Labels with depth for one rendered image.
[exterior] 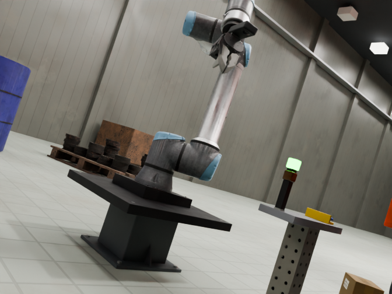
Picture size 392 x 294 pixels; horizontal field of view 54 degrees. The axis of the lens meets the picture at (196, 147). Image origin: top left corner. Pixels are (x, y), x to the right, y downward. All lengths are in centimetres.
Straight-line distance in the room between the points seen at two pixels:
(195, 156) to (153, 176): 22
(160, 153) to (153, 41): 759
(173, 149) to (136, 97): 730
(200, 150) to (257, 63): 996
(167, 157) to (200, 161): 16
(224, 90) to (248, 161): 1007
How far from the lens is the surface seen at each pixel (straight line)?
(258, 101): 1185
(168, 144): 181
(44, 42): 822
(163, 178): 181
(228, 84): 192
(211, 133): 184
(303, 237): 170
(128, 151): 759
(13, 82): 424
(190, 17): 147
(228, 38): 122
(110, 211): 192
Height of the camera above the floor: 52
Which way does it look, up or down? 2 degrees up
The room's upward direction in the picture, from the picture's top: 18 degrees clockwise
